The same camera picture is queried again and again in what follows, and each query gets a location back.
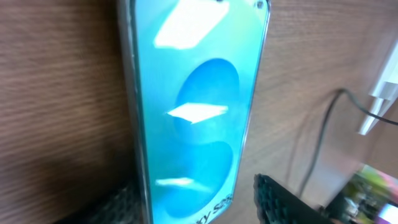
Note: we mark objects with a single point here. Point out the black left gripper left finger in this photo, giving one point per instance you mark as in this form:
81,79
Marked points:
122,205

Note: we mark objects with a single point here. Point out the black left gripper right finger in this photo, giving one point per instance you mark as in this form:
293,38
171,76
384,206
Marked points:
276,205

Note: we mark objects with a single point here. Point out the blue screen smartphone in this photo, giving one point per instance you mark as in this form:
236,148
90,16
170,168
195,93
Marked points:
190,68

